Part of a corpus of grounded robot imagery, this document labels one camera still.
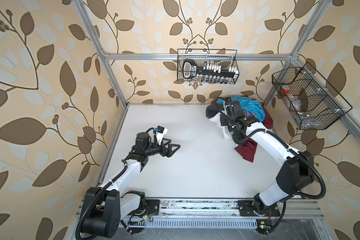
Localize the white cloth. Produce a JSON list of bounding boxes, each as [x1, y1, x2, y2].
[[209, 113, 233, 140]]

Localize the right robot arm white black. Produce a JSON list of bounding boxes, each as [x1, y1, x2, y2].
[[219, 99, 327, 216]]

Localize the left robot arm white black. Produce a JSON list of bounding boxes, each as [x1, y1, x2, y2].
[[75, 128, 181, 240]]

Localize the purple cloth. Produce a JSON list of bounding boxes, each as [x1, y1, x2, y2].
[[243, 110, 256, 117]]

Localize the teal cloth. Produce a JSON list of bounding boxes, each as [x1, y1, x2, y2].
[[214, 96, 266, 125]]

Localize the black cloth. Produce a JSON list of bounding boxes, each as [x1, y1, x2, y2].
[[206, 105, 225, 119]]

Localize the maroon cloth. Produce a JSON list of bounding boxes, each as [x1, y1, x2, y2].
[[210, 100, 274, 163]]

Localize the black tool set in basket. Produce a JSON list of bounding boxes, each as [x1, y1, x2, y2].
[[180, 59, 240, 79]]

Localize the clear bottle red cap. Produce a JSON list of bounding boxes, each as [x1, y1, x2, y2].
[[281, 85, 307, 118]]

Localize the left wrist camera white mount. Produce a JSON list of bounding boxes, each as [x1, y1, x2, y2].
[[155, 126, 168, 145]]

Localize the back wire basket black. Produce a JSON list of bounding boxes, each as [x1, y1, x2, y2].
[[177, 48, 240, 85]]

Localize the side wire basket black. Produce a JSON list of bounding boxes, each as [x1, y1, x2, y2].
[[272, 62, 353, 130]]

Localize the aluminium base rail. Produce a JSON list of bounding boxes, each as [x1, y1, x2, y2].
[[65, 197, 334, 240]]

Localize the aluminium frame profiles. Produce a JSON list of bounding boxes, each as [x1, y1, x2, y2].
[[78, 1, 360, 132]]

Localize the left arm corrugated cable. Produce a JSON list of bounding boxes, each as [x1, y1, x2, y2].
[[74, 158, 130, 240]]

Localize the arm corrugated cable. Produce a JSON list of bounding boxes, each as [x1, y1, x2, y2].
[[212, 96, 327, 235], [74, 158, 130, 240]]

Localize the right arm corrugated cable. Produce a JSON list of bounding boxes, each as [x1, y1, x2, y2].
[[212, 96, 327, 235]]

